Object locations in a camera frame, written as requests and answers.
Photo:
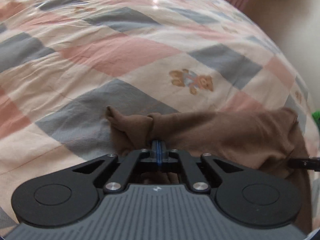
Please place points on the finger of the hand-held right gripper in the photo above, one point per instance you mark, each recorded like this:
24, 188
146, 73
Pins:
303, 164

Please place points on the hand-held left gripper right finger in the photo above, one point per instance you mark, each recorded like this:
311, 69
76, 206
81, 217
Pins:
162, 155

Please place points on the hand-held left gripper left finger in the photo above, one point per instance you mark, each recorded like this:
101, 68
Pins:
156, 155

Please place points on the brown garment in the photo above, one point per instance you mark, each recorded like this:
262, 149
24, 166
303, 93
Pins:
225, 135

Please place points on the green object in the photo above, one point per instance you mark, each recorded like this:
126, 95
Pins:
316, 120

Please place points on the checkered bear print bedsheet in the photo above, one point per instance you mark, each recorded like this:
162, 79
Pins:
125, 55

